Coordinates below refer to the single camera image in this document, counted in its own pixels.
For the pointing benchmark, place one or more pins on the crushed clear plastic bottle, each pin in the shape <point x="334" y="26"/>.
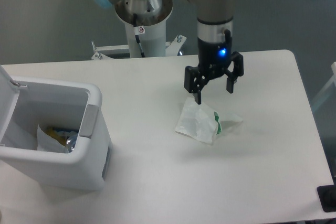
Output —
<point x="71" y="143"/>

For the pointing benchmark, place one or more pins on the white pedestal base frame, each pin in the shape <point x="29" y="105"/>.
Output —
<point x="173" y="48"/>

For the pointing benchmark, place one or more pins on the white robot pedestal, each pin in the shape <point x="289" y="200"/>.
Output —
<point x="146" y="41"/>

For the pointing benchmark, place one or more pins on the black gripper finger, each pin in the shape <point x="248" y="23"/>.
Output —
<point x="238" y="71"/>
<point x="195" y="79"/>

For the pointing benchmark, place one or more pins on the white paper in bin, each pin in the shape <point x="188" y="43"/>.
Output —
<point x="52" y="139"/>

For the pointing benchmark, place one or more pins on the white trash can lid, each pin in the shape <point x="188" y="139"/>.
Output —
<point x="10" y="91"/>

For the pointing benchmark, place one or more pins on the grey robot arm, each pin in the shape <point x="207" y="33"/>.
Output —
<point x="145" y="25"/>

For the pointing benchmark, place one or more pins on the black device at table edge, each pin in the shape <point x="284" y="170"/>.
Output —
<point x="327" y="197"/>

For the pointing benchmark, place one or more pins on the white paper bag trash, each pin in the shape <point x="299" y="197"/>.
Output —
<point x="205" y="124"/>

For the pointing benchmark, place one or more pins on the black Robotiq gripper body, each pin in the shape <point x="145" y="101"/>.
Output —
<point x="214" y="58"/>

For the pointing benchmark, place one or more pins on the white trash can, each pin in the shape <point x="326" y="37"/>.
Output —
<point x="66" y="105"/>

